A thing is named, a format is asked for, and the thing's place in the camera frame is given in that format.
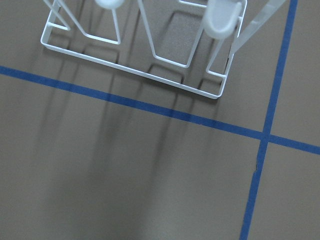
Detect white wire cup rack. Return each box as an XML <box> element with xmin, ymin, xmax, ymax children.
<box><xmin>40</xmin><ymin>0</ymin><xmax>284</xmax><ymax>100</ymax></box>

